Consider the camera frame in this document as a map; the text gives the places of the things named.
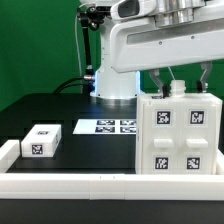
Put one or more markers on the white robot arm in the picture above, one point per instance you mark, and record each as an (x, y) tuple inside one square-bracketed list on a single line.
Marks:
[(108, 83)]

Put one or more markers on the white cabinet box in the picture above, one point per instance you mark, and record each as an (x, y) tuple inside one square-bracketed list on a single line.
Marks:
[(181, 97)]

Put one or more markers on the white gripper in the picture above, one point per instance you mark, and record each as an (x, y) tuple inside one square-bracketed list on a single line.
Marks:
[(140, 45)]

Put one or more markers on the white marker sheet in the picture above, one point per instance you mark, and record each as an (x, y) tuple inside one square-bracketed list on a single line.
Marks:
[(105, 126)]

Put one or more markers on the white cabinet door panel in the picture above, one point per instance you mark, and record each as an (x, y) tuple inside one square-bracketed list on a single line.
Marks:
[(199, 137)]

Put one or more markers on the white U-shaped frame barrier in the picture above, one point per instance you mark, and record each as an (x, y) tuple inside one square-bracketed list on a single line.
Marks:
[(106, 186)]

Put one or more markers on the white block with marker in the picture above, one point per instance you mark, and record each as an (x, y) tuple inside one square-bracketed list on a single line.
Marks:
[(41, 141)]

